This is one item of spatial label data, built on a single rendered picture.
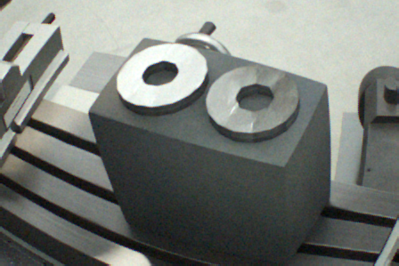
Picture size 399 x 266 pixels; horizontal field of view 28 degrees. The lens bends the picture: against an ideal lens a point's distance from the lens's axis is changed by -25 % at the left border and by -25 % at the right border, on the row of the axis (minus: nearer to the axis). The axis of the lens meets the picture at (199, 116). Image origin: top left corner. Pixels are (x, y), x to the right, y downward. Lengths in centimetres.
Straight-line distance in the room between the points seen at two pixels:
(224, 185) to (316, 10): 197
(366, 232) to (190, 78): 29
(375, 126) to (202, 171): 76
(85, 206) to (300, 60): 162
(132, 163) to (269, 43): 178
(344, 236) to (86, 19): 209
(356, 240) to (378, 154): 59
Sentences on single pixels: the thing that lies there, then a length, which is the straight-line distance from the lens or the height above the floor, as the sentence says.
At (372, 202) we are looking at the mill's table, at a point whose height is 94.
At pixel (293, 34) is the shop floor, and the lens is 280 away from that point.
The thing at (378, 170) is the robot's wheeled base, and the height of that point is 59.
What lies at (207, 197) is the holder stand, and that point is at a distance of 100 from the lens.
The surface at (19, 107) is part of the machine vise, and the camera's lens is 130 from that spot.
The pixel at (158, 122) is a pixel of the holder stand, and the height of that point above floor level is 112.
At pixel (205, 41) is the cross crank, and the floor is 69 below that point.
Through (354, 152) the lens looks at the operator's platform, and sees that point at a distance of 190.
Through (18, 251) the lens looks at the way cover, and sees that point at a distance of 124.
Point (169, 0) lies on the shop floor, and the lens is 300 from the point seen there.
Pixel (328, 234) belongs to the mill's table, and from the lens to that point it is 108.
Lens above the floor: 179
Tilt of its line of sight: 44 degrees down
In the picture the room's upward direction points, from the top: 12 degrees counter-clockwise
